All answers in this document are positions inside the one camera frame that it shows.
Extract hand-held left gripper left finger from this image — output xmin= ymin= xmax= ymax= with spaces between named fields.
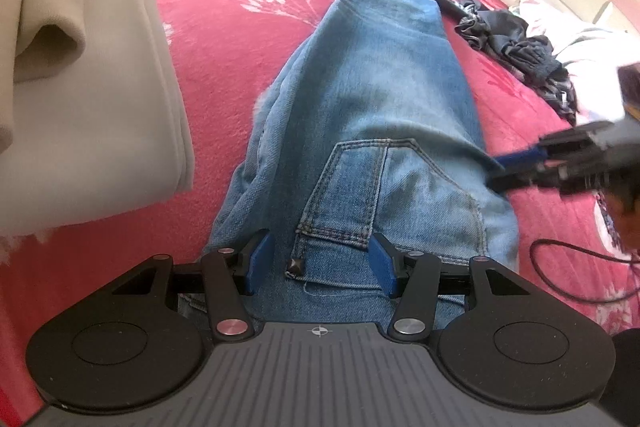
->
xmin=110 ymin=229 xmax=275 ymax=343

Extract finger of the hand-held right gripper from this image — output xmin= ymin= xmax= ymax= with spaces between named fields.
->
xmin=492 ymin=142 xmax=556 ymax=170
xmin=487 ymin=163 xmax=569 ymax=194

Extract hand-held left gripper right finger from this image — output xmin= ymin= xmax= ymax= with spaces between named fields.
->
xmin=369 ymin=233 xmax=528 ymax=343

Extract blue denim jeans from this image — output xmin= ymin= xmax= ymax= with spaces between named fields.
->
xmin=202 ymin=0 xmax=521 ymax=323

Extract dark plaid garment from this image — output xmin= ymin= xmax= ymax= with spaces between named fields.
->
xmin=455 ymin=0 xmax=578 ymax=125

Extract red floral blanket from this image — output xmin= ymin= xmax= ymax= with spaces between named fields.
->
xmin=0 ymin=0 xmax=640 ymax=413

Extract beige fleece clothing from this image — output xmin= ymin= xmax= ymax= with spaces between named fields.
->
xmin=0 ymin=0 xmax=196 ymax=238

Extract black cable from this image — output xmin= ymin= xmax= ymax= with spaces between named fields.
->
xmin=530 ymin=239 xmax=640 ymax=304

